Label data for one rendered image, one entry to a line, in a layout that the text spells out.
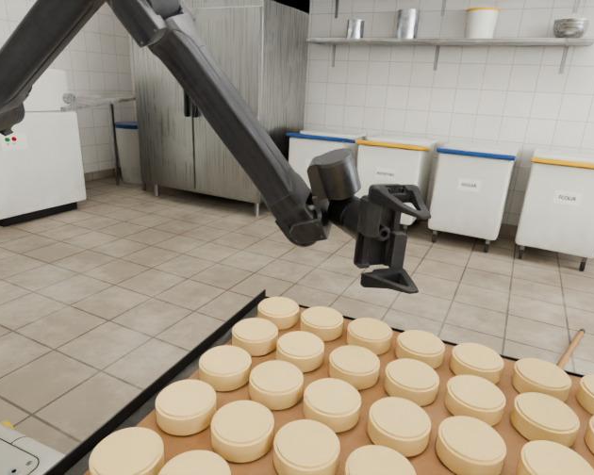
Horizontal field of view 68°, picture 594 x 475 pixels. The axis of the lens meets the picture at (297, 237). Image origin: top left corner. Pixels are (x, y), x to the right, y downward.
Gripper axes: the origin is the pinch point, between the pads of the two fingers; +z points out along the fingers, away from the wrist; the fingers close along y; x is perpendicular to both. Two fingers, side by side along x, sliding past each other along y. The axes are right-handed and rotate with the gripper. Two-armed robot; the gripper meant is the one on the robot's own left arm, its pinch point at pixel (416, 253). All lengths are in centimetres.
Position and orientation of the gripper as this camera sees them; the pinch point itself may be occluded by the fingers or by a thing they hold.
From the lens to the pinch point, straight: 55.5
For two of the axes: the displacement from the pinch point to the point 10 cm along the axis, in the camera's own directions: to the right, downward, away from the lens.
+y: -0.6, 9.4, 3.3
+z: 3.6, 3.3, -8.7
